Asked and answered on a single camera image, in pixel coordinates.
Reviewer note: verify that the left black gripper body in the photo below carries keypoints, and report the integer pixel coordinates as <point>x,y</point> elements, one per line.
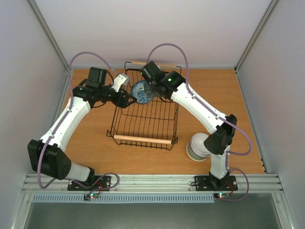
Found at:
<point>105,96</point>

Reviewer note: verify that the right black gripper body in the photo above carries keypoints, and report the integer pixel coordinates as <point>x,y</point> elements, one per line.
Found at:
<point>152,88</point>

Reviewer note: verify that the blue patterned white bowl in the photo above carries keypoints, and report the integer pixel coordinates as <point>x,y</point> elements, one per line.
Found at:
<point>139,93</point>

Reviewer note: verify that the plain white bowl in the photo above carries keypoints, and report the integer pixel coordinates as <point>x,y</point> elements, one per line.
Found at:
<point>197,144</point>

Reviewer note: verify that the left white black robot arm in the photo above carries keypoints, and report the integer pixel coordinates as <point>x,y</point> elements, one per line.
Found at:
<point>47,155</point>

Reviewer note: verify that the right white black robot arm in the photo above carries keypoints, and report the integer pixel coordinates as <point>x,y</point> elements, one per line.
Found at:
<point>220,135</point>

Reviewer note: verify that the green bowl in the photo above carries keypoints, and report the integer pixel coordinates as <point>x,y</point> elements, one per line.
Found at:
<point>191,154</point>

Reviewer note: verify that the left circuit board with leds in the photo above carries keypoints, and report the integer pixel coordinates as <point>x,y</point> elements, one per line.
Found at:
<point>91,196</point>

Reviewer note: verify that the circuit board with leds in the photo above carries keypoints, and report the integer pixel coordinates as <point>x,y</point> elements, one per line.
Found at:
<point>221,195</point>
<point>91,196</point>

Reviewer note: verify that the right circuit board with leds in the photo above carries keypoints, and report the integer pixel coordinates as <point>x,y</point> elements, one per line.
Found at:
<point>221,195</point>

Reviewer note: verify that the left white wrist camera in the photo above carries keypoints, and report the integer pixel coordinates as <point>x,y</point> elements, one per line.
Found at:
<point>120,80</point>

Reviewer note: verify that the black wire dish rack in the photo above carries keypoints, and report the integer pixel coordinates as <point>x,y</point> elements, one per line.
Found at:
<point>150,125</point>

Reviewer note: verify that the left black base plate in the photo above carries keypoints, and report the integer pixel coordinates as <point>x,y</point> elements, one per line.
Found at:
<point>101,182</point>

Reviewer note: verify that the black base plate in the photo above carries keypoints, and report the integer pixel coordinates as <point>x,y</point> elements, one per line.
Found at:
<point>101,182</point>
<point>204,183</point>

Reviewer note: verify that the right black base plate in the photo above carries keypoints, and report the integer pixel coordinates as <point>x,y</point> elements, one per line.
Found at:
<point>204,183</point>

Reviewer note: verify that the grey slotted cable duct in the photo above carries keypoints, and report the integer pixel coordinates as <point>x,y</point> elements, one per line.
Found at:
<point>123,198</point>

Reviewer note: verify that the aluminium rail front frame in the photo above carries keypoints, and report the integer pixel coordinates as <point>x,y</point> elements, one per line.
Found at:
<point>258,183</point>

